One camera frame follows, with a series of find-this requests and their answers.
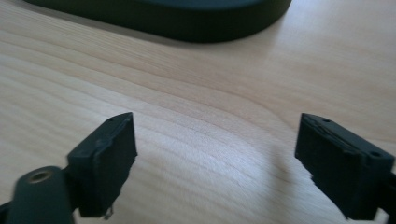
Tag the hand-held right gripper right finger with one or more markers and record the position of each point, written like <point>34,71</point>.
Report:
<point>342,168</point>

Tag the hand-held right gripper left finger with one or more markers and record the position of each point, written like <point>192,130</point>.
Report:
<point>102,168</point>

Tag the dark green oval tray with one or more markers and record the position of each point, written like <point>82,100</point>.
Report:
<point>174,18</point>

